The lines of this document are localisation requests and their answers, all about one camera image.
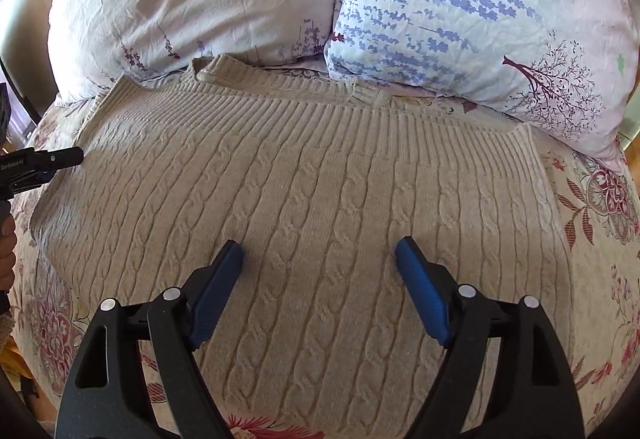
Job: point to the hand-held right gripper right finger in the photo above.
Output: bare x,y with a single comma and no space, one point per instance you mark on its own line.
424,294

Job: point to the person's left hand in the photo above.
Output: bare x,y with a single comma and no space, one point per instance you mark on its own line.
7,254

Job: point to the floral bed sheet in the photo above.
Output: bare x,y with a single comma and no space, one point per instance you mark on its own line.
590,269

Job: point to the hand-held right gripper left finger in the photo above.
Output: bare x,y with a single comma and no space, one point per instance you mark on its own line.
216,300

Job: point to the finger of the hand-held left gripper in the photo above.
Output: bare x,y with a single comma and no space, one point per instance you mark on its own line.
35,180
55,158

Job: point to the pillow with blue lavender print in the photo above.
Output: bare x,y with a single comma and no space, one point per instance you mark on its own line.
475,19

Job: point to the dark headboard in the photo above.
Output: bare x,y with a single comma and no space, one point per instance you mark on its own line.
27,91

